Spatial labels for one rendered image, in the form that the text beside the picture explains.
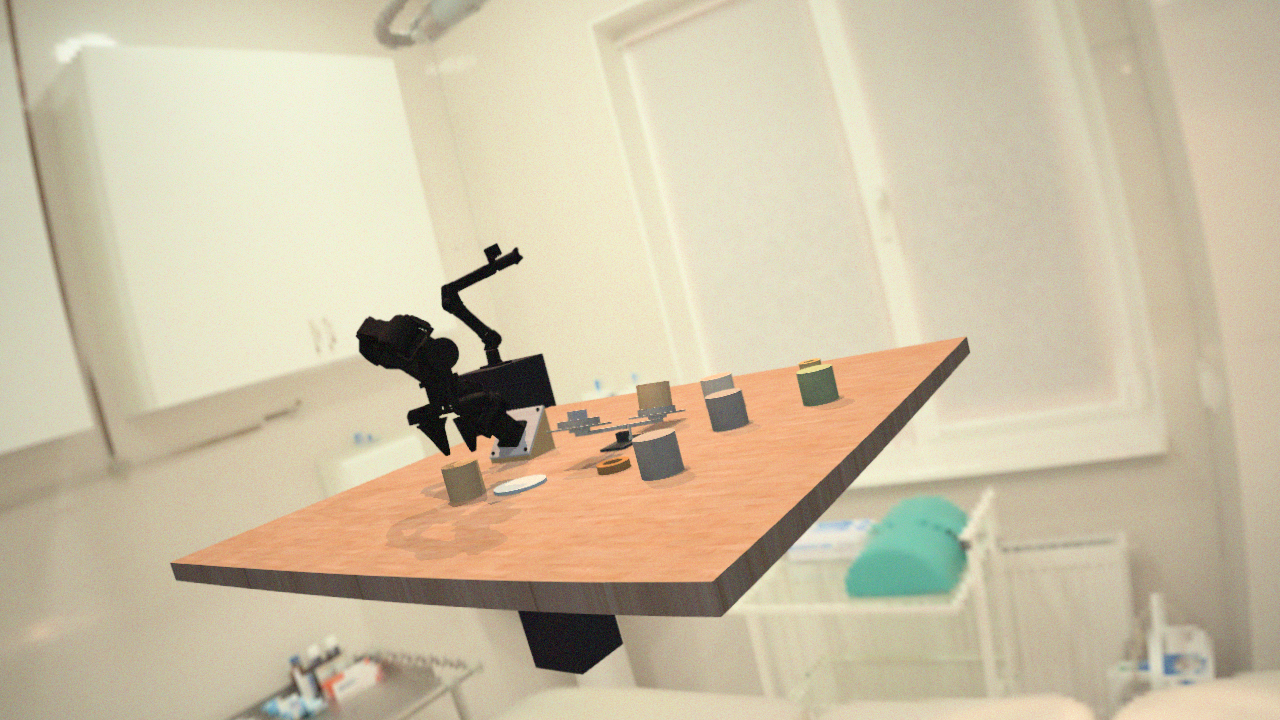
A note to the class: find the orange ring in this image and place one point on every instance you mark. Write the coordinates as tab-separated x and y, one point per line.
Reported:
611	466

